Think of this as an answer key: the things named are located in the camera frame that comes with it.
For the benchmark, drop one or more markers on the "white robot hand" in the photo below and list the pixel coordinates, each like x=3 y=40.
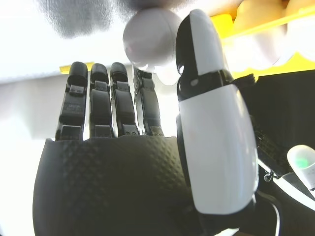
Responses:
x=110 y=184

